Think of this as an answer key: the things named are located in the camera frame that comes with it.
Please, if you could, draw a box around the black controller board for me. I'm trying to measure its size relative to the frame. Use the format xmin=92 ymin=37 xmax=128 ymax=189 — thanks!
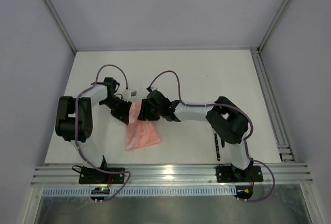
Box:
xmin=234 ymin=185 xmax=253 ymax=201
xmin=90 ymin=187 xmax=110 ymax=203

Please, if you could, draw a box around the left black controller board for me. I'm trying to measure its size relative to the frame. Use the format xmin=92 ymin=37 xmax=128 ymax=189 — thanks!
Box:
xmin=90 ymin=187 xmax=110 ymax=203

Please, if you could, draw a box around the aluminium front rail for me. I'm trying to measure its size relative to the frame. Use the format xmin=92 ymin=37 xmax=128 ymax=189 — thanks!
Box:
xmin=31 ymin=162 xmax=313 ymax=187

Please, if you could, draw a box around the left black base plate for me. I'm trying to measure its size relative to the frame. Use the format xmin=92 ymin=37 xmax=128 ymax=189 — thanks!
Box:
xmin=79 ymin=167 xmax=125 ymax=185

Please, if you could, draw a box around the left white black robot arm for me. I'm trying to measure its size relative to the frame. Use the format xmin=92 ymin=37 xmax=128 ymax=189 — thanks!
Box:
xmin=55 ymin=77 xmax=132 ymax=174

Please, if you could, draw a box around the right black controller board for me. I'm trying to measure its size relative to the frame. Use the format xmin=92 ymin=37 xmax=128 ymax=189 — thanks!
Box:
xmin=234 ymin=185 xmax=253 ymax=201

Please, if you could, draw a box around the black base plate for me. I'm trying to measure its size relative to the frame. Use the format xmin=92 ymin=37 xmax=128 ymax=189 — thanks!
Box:
xmin=215 ymin=165 xmax=264 ymax=183
xmin=79 ymin=167 xmax=125 ymax=185

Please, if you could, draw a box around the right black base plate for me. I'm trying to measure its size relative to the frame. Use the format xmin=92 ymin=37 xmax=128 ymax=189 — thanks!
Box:
xmin=215 ymin=165 xmax=264 ymax=183

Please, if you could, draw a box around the slotted grey cable duct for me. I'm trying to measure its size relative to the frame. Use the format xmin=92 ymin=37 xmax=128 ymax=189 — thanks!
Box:
xmin=42 ymin=185 xmax=235 ymax=197

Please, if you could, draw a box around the pink cloth napkin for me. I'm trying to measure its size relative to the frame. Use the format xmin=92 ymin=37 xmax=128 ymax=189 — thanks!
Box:
xmin=125 ymin=102 xmax=161 ymax=151

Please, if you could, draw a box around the aluminium corner post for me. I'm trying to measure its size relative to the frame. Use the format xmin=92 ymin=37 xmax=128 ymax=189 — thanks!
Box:
xmin=42 ymin=0 xmax=78 ymax=55
xmin=257 ymin=0 xmax=293 ymax=53

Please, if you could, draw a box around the black handled fork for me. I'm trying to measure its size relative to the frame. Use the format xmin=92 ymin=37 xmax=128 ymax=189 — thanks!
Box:
xmin=214 ymin=132 xmax=220 ymax=161

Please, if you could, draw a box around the right aluminium side rail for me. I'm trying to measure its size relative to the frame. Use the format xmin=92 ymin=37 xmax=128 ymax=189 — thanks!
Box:
xmin=250 ymin=49 xmax=296 ymax=163

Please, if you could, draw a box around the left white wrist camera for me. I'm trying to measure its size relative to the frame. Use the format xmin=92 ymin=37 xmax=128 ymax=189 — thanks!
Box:
xmin=122 ymin=88 xmax=137 ymax=102

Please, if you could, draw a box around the right aluminium corner post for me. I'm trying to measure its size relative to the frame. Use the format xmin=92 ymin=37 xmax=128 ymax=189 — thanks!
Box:
xmin=257 ymin=0 xmax=293 ymax=53

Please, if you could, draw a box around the left aluminium corner post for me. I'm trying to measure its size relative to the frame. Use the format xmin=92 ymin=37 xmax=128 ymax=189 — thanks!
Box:
xmin=42 ymin=0 xmax=78 ymax=55

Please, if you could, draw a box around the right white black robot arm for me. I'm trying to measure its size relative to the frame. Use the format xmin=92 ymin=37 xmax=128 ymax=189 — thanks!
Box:
xmin=138 ymin=90 xmax=253 ymax=182

